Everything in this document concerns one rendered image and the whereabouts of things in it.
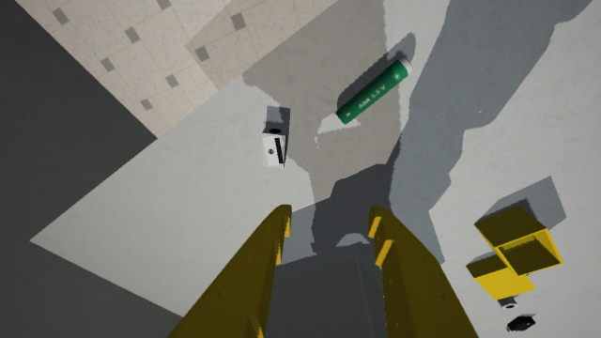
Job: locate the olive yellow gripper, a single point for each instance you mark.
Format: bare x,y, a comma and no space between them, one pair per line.
419,300

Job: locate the green aaa battery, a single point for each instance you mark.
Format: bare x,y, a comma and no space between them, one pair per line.
377,88

